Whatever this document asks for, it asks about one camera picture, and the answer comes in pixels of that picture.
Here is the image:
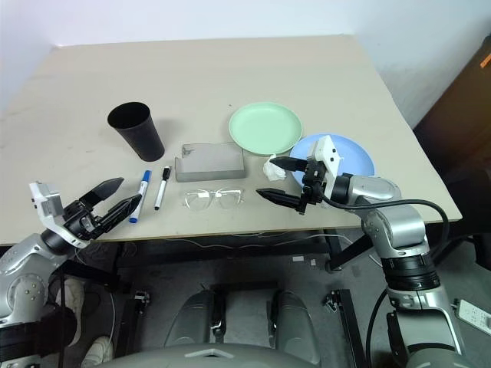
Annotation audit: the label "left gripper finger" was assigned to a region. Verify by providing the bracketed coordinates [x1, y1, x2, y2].
[96, 193, 144, 234]
[78, 177, 125, 206]

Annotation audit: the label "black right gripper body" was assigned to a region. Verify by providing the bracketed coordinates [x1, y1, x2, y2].
[298, 157, 328, 216]

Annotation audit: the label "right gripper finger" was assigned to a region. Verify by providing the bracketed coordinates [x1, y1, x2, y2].
[255, 187, 305, 212]
[270, 154, 308, 173]

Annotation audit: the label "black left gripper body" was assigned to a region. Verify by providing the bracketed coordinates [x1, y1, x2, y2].
[63, 199, 104, 242]

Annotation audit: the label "white tissue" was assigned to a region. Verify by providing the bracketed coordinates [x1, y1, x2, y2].
[262, 152, 288, 182]

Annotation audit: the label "blue plate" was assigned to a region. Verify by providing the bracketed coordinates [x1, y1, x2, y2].
[288, 132, 376, 189]

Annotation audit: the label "clear frame glasses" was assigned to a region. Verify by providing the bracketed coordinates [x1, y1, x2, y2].
[183, 186, 247, 212]

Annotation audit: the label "translucent grey glasses case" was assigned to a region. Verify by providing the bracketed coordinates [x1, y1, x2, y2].
[174, 140, 247, 183]

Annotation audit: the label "blue whiteboard marker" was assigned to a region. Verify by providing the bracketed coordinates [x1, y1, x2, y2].
[129, 169, 152, 224]

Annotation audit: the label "black whiteboard marker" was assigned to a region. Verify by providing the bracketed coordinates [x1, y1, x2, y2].
[153, 165, 173, 212]

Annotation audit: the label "green plate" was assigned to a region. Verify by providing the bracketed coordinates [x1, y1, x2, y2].
[229, 100, 305, 156]

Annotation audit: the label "black plastic cup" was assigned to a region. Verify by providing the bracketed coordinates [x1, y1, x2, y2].
[107, 101, 166, 163]

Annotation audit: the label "black metal floor bar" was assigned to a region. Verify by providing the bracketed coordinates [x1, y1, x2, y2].
[114, 290, 151, 368]
[325, 289, 370, 368]

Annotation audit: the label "grey right robot leg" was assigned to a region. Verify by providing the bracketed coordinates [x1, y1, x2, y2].
[273, 290, 322, 365]

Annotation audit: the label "grey robot leg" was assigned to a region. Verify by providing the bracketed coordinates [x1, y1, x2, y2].
[164, 290, 216, 350]
[273, 290, 322, 365]

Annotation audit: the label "grey left robot leg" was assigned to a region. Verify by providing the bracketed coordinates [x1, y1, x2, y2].
[164, 290, 216, 350]

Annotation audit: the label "white sneaker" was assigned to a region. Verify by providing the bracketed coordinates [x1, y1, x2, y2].
[81, 335, 116, 368]

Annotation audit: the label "grey robot torso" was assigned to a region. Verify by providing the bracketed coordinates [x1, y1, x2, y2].
[101, 342, 321, 368]

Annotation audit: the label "white power strip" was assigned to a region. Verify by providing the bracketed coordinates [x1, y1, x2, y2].
[453, 298, 491, 329]

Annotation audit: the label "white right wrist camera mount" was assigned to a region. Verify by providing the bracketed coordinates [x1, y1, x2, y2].
[306, 134, 343, 197]

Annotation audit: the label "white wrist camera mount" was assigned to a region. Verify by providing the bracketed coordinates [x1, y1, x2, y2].
[306, 134, 343, 197]
[28, 182, 91, 248]

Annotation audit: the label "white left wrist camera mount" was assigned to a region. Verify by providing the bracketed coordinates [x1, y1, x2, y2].
[28, 182, 91, 248]

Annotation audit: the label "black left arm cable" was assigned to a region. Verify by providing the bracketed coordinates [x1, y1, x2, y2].
[57, 264, 68, 368]

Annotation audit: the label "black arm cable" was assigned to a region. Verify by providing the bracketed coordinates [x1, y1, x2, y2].
[320, 193, 450, 368]
[57, 264, 68, 368]

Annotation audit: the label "black metal table frame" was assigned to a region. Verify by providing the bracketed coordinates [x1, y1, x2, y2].
[57, 229, 370, 294]

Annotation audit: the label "thin white wire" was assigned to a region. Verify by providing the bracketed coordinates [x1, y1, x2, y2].
[74, 229, 381, 266]

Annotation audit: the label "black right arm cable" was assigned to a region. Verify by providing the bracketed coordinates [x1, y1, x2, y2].
[320, 193, 450, 368]

